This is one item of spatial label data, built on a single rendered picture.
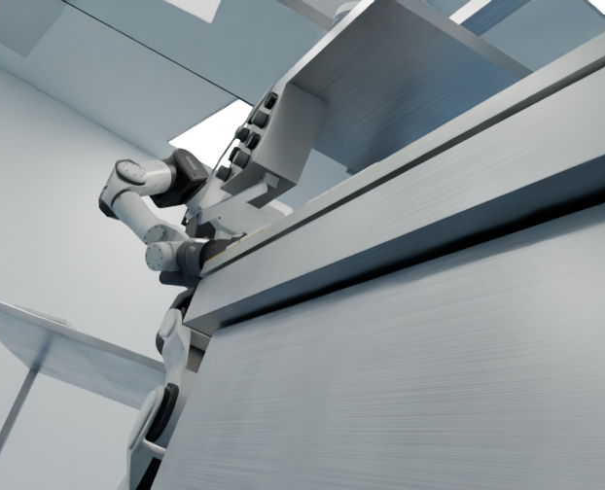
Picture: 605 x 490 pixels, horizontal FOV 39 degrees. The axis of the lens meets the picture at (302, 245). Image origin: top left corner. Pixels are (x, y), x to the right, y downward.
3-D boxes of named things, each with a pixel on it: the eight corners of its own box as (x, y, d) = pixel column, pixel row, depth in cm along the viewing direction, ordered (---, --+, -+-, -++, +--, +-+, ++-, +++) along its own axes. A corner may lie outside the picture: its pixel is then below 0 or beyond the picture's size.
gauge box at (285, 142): (218, 189, 190) (249, 114, 197) (259, 209, 193) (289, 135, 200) (252, 160, 170) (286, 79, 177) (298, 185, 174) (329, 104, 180)
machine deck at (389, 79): (248, 118, 197) (254, 103, 198) (384, 192, 208) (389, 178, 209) (378, -5, 141) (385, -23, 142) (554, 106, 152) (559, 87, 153)
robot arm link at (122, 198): (146, 212, 196) (101, 164, 205) (127, 248, 200) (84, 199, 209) (178, 213, 205) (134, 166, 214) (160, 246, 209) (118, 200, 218)
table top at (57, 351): (28, 368, 450) (31, 363, 451) (224, 441, 448) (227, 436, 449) (-55, 291, 309) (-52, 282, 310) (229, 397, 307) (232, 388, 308)
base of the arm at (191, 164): (134, 189, 233) (150, 175, 244) (167, 223, 235) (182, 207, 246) (168, 155, 227) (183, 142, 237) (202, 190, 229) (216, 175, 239)
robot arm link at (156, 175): (101, 153, 207) (155, 147, 227) (81, 196, 212) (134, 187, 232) (135, 180, 204) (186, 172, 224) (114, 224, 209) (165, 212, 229)
